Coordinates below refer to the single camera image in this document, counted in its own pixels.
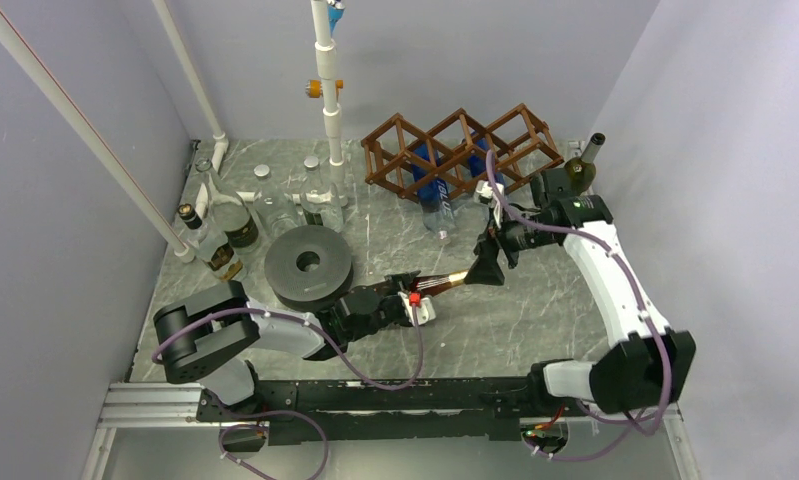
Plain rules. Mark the blue square bottle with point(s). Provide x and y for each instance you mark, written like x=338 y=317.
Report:
x=438 y=215
x=477 y=166

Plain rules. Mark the black round spool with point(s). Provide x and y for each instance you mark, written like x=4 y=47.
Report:
x=309 y=267

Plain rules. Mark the dark green wine bottle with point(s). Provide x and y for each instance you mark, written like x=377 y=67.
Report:
x=581 y=170

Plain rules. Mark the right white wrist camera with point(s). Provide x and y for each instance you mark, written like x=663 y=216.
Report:
x=485 y=194

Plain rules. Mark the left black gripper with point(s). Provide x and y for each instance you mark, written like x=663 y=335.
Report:
x=405 y=281

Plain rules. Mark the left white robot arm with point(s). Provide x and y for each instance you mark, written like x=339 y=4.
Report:
x=201 y=338

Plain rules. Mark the clear bottle silver cap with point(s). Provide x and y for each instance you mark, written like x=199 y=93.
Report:
x=276 y=212

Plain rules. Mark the tall clear glass bottle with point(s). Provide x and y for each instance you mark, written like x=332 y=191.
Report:
x=228 y=210

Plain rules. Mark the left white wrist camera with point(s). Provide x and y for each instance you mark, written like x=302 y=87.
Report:
x=419 y=308

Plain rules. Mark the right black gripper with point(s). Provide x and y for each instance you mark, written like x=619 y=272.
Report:
x=486 y=268

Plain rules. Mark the short clear glass bottle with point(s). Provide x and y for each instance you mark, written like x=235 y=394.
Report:
x=319 y=198

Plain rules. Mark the gold capped dark bottle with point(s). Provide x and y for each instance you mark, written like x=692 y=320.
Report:
x=428 y=285

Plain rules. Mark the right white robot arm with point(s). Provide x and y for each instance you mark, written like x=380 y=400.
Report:
x=648 y=361

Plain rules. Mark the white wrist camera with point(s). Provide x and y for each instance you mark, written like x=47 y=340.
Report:
x=419 y=308
x=485 y=194

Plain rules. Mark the brown wooden wine rack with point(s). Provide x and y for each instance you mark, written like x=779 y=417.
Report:
x=403 y=158

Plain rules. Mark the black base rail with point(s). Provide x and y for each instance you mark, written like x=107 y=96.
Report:
x=494 y=408

